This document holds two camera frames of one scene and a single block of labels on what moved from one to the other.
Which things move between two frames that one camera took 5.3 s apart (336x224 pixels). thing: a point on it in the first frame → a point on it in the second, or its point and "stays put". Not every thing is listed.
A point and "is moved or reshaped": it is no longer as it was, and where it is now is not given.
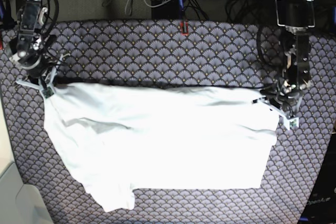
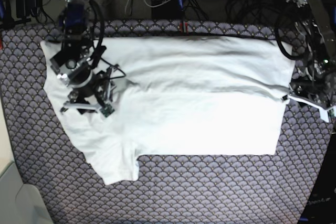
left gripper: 41,69 → 93,89
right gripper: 285,102 → 318,93
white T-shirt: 123,137 is moved or reshaped
